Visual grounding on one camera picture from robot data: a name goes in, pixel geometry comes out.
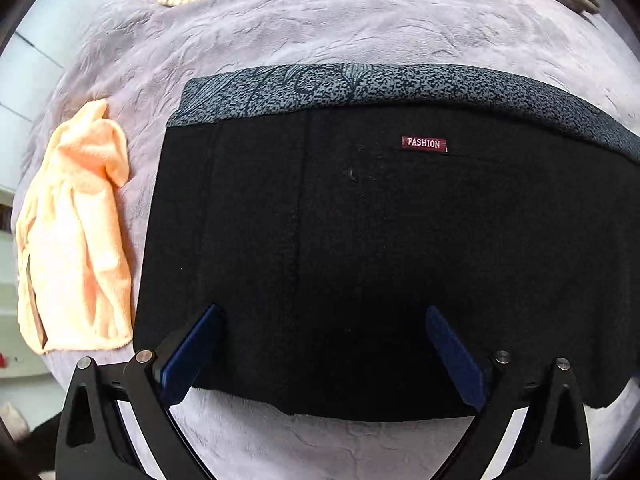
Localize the black pants patterned cuffs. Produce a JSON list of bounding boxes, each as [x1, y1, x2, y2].
[[134, 64, 639, 422]]

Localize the lavender plush bed blanket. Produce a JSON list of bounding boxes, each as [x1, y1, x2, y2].
[[15, 0, 639, 479]]

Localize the orange cloth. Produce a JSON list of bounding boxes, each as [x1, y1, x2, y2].
[[14, 100, 134, 354]]

